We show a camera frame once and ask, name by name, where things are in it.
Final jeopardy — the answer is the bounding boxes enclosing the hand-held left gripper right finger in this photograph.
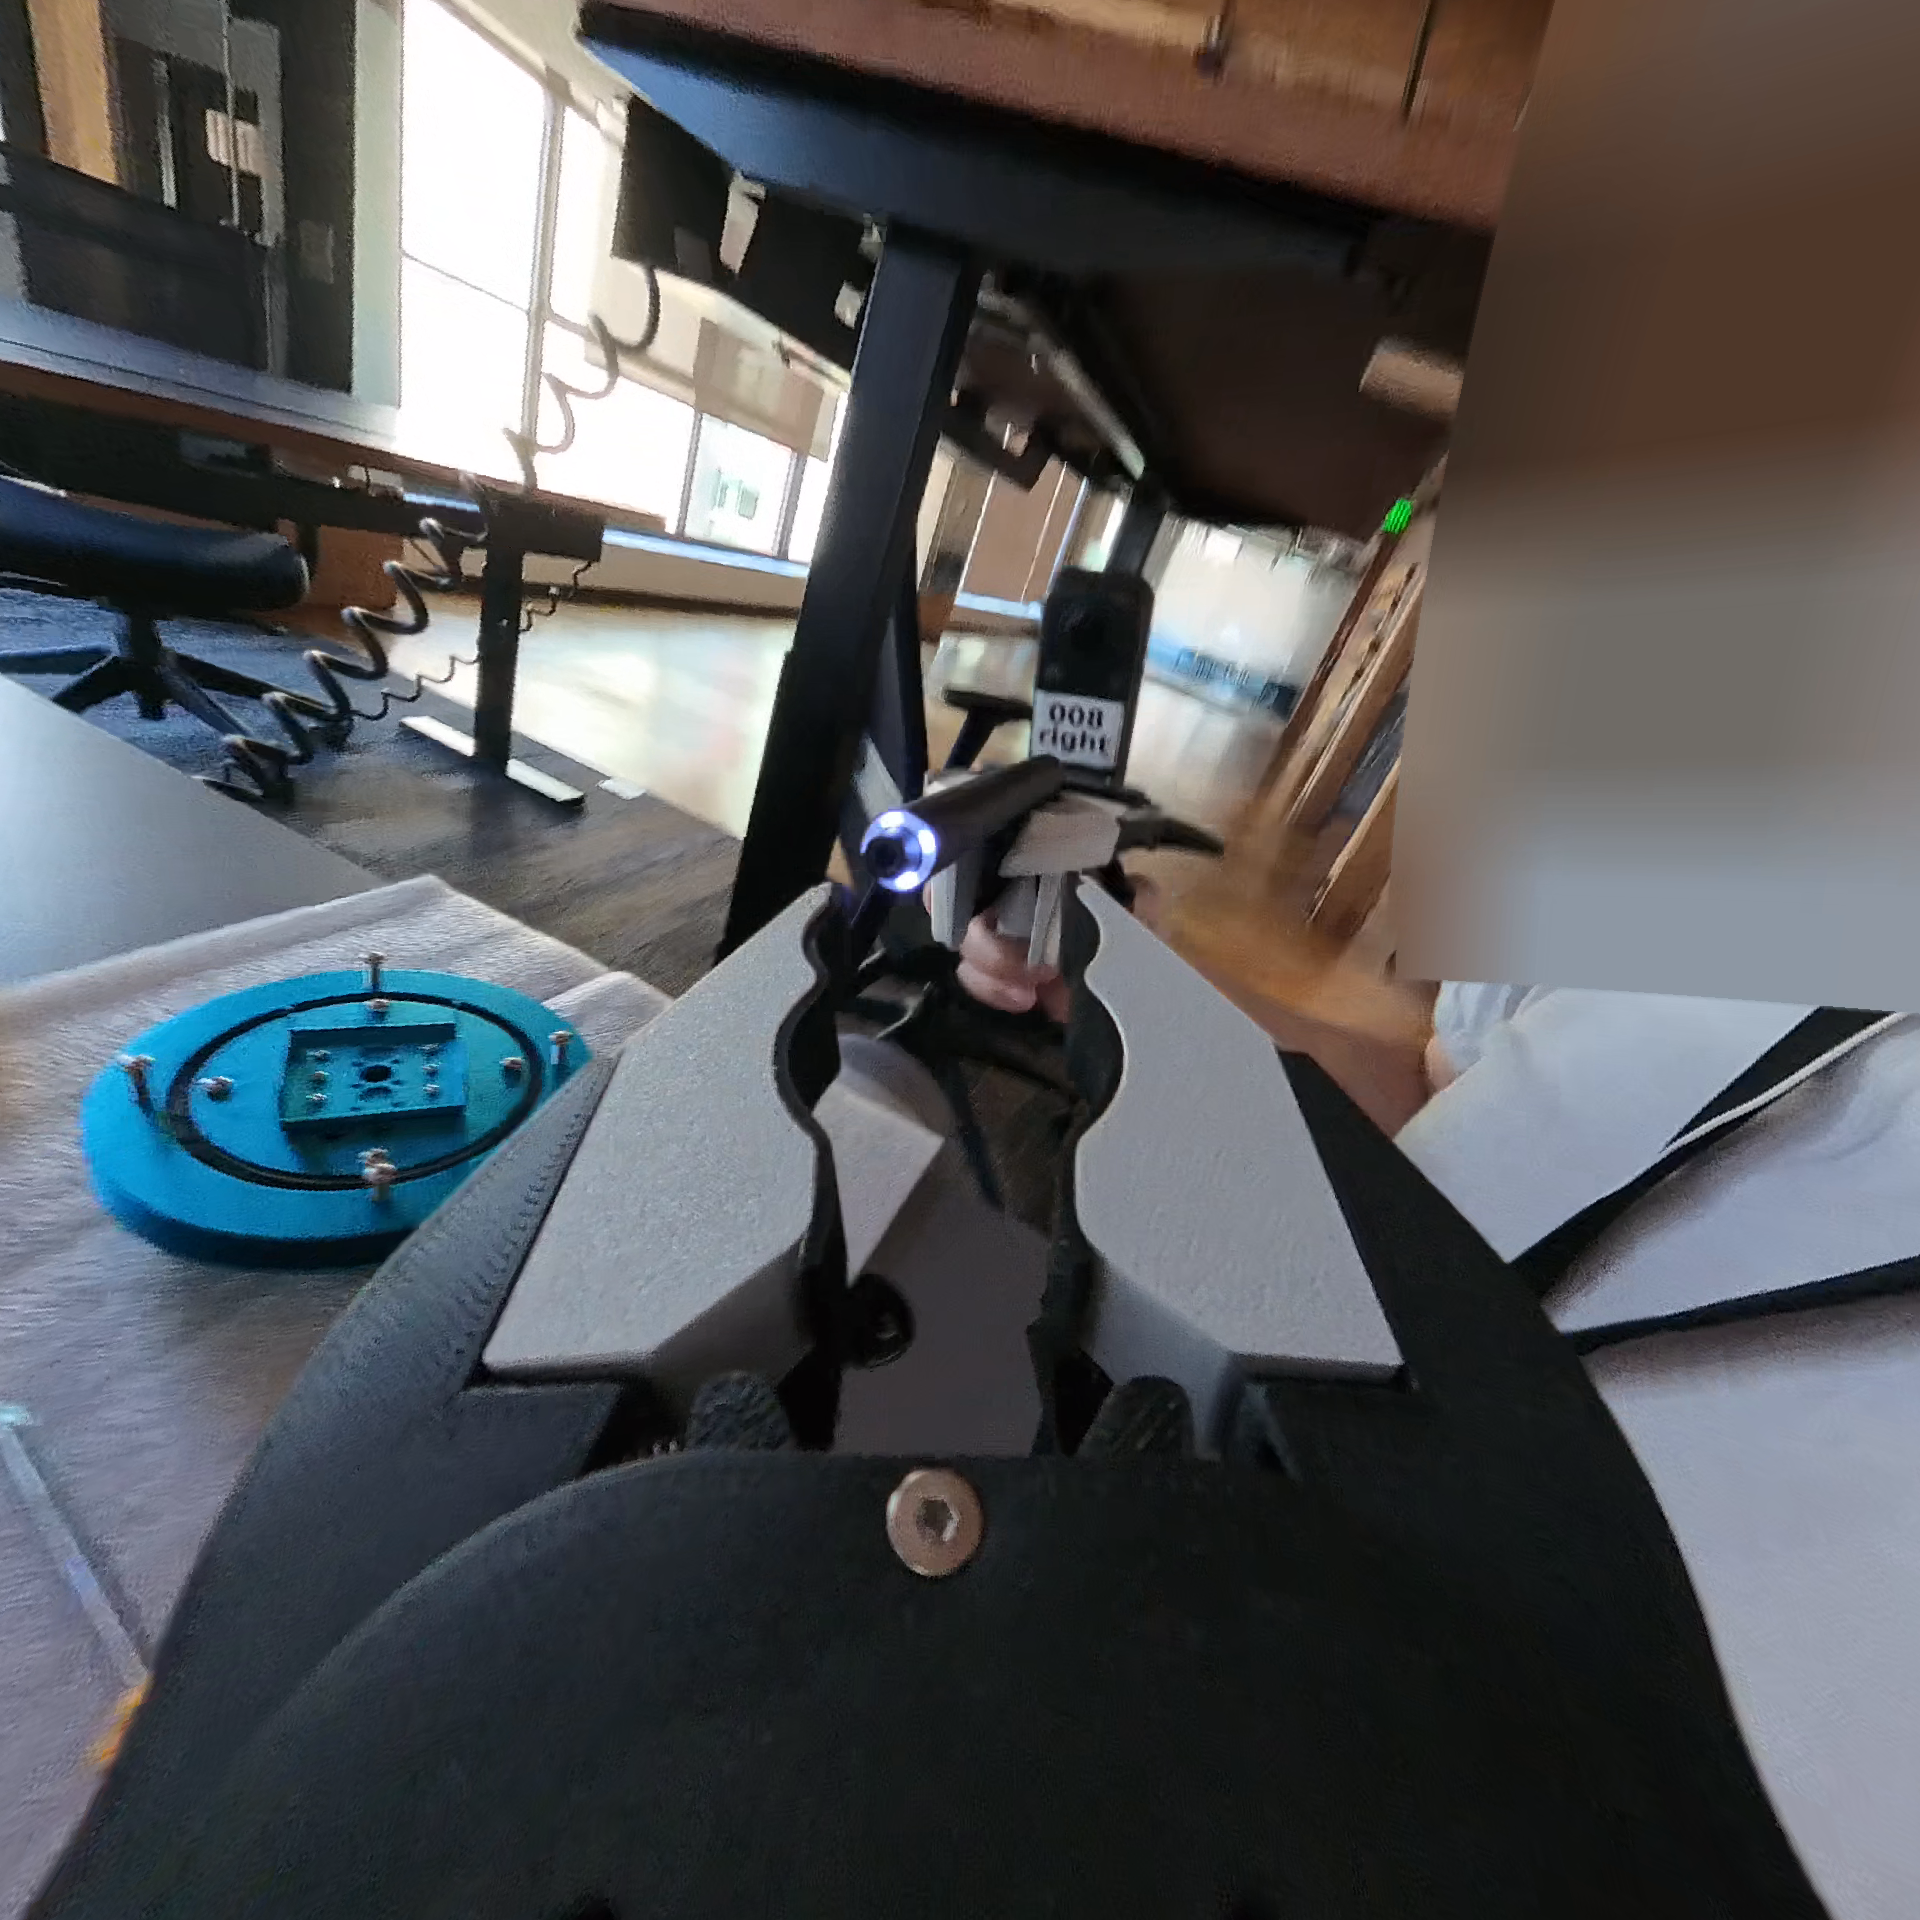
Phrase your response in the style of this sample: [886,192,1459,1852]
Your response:
[1032,881,1409,1457]

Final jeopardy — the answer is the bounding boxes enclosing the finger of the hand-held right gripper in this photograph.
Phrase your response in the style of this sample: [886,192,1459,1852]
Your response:
[923,767,989,953]
[992,792,1138,974]

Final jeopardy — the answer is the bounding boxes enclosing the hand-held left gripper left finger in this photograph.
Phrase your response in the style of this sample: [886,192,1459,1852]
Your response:
[481,884,851,1454]

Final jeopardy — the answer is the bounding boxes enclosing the black electric screwdriver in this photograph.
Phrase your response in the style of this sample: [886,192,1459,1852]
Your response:
[859,753,1070,901]

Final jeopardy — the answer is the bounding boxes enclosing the blue round metal base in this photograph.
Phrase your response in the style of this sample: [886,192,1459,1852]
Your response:
[79,951,596,1272]

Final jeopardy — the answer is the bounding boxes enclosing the black under-desk box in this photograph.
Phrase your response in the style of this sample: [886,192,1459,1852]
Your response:
[613,93,891,328]

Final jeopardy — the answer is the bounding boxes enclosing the wooden desk black legs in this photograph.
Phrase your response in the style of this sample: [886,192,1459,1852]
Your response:
[0,344,611,812]

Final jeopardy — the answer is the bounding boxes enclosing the grey desk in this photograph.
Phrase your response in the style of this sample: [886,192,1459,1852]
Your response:
[0,674,1060,1463]

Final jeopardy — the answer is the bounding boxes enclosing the person's right hand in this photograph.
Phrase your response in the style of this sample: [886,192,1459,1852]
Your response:
[953,906,1078,1021]

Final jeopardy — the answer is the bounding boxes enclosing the white foam sheet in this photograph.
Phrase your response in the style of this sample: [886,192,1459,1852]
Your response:
[0,874,679,1870]

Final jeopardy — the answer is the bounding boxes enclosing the person's white shirt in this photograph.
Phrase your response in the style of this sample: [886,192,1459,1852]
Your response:
[1392,982,1920,1920]

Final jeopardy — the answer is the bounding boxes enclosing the dark blue office chair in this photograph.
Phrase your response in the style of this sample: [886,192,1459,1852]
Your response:
[0,476,313,752]

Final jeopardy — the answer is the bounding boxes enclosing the wooden table black frame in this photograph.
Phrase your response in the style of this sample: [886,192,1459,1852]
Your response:
[574,0,1555,962]

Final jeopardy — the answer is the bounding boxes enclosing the black coiled cable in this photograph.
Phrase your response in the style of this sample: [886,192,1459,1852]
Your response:
[223,269,670,807]

